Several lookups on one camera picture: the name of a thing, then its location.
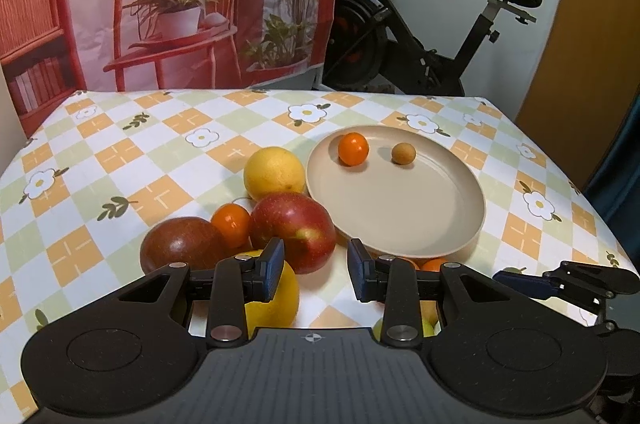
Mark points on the green apple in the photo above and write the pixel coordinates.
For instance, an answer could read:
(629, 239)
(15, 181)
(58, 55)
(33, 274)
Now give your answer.
(428, 327)

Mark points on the dark red apple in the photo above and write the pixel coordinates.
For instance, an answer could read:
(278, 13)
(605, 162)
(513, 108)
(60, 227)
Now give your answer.
(180, 246)

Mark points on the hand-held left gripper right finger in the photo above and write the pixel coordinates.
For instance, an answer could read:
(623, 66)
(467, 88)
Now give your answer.
(359, 272)

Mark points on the brown wooden door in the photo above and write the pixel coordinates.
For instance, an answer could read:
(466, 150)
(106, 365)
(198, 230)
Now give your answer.
(575, 103)

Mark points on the beige round plate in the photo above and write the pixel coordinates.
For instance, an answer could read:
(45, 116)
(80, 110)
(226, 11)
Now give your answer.
(410, 204)

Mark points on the small orange tangerine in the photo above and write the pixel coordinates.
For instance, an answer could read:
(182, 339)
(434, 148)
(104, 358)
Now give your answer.
(353, 148)
(434, 264)
(230, 224)

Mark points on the black exercise bike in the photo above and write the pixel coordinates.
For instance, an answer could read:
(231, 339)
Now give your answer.
(370, 48)

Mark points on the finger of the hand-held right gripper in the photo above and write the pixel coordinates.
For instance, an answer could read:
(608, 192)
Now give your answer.
(520, 285)

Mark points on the yellow lemon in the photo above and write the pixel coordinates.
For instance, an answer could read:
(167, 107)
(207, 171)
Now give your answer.
(282, 304)

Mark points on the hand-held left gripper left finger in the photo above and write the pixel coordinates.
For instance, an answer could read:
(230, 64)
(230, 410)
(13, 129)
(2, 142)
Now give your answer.
(272, 270)

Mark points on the red apple with yellow patches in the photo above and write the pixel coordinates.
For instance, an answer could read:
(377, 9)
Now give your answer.
(292, 229)

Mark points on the brown longan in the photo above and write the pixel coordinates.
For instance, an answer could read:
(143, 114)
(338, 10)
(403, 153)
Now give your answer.
(402, 153)

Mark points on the large yellow orange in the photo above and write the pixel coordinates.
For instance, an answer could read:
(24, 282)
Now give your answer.
(274, 174)

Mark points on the dark blue curtain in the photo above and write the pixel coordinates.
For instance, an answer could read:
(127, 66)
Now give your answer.
(620, 204)

